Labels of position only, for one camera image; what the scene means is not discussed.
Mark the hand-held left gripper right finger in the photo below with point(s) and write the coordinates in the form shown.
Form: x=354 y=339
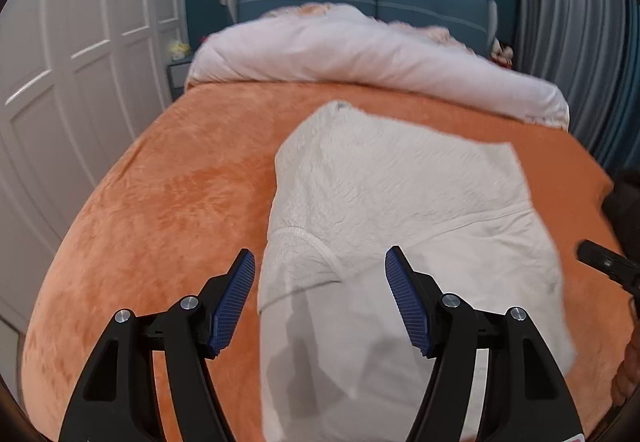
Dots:
x=407 y=302

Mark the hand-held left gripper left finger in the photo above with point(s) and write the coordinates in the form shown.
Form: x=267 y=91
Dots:
x=232 y=302

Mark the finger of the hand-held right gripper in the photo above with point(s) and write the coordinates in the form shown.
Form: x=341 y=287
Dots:
x=605 y=264

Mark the white textured garment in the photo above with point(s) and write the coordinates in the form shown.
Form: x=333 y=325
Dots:
x=400 y=182

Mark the person's right hand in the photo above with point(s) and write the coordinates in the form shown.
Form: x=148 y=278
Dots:
x=625 y=367

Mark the orange bed blanket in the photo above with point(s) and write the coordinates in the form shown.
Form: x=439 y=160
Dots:
x=175 y=197

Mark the grey pleated curtain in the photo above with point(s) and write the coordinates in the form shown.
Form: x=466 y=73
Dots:
x=575 y=37

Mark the red white plush toy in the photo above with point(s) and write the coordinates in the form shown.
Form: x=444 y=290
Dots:
x=501 y=53

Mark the blue nightstand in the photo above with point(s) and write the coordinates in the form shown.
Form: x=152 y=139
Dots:
x=177 y=79

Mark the pink fluffy pillow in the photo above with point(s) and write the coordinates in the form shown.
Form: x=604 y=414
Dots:
x=435 y=36

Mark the pale pink duvet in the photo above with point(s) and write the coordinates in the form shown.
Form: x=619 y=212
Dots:
x=350 y=52

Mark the yellow white tissue pack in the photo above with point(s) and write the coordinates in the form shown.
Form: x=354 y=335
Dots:
x=178 y=48

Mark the white wardrobe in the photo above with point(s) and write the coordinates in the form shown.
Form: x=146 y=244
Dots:
x=75 y=47

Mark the orange fluffy pillow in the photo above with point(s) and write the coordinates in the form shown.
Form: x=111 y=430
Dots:
x=305 y=11

